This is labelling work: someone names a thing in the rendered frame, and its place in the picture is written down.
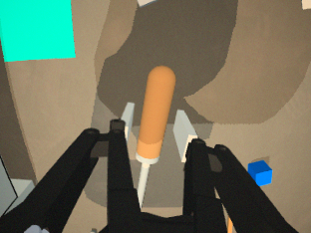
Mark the blue cube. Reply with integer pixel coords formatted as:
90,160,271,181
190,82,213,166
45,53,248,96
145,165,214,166
248,160,272,186

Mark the teal flat square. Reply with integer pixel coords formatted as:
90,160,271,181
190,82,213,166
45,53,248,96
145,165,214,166
0,0,76,62

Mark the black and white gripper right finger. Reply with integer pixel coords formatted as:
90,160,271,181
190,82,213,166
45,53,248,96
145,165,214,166
173,110,299,233

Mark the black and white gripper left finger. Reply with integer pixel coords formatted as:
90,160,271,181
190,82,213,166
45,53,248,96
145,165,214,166
0,103,146,233

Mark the metal hook with wooden handle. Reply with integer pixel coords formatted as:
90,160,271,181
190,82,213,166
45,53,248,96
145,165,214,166
136,66,176,210

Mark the orange thin stick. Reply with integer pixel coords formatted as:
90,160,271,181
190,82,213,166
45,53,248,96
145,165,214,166
227,216,232,233

